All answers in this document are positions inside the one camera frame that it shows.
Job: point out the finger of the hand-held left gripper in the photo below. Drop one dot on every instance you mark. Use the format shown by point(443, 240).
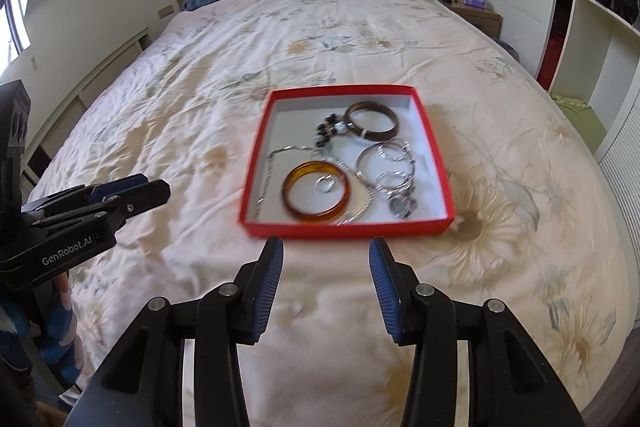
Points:
point(145, 197)
point(120, 184)

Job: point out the amber bangle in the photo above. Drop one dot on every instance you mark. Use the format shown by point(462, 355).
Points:
point(310, 217)

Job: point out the thin silver bangle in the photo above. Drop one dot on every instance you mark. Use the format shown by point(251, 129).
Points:
point(359, 167)

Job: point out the beige wall switch plate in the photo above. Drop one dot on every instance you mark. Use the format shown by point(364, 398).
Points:
point(166, 11)

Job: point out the floral bed quilt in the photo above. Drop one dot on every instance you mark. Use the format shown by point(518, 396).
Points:
point(200, 107)

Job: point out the double silver hoop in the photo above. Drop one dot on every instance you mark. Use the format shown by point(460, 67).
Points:
point(380, 184)

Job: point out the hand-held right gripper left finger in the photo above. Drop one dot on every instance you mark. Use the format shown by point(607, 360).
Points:
point(267, 287)

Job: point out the person's left hand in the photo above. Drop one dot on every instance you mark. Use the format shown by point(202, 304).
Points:
point(60, 337)

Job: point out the red jewelry box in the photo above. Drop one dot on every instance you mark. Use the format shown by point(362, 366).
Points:
point(345, 231)

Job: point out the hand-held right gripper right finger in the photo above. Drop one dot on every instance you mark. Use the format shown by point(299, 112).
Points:
point(382, 287)

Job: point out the wooden nightstand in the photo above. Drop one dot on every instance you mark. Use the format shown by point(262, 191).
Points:
point(480, 14)

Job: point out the open closet shelving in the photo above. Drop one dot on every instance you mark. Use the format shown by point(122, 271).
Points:
point(600, 57)

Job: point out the window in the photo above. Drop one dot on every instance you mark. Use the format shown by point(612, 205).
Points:
point(12, 22)

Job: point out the green cloth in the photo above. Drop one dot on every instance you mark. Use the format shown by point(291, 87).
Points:
point(580, 117)

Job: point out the dark brown bangle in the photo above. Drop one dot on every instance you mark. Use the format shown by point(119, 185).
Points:
point(372, 137)

